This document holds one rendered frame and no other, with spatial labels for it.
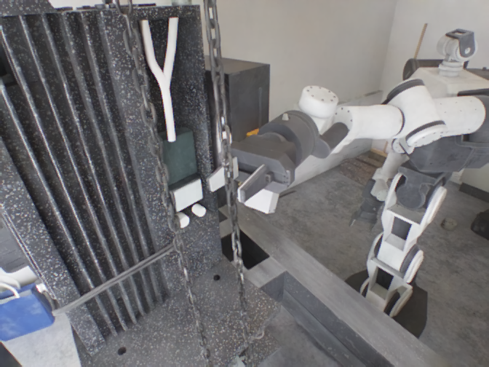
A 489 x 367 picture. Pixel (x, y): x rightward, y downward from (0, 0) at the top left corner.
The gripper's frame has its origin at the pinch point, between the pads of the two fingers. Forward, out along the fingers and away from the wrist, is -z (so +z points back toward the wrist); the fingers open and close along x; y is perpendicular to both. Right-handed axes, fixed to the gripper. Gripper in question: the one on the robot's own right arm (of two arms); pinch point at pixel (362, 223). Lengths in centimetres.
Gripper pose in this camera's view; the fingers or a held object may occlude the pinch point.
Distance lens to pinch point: 164.5
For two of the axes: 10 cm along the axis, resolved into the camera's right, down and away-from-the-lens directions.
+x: -9.8, -2.0, 0.1
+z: 1.5, -8.1, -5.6
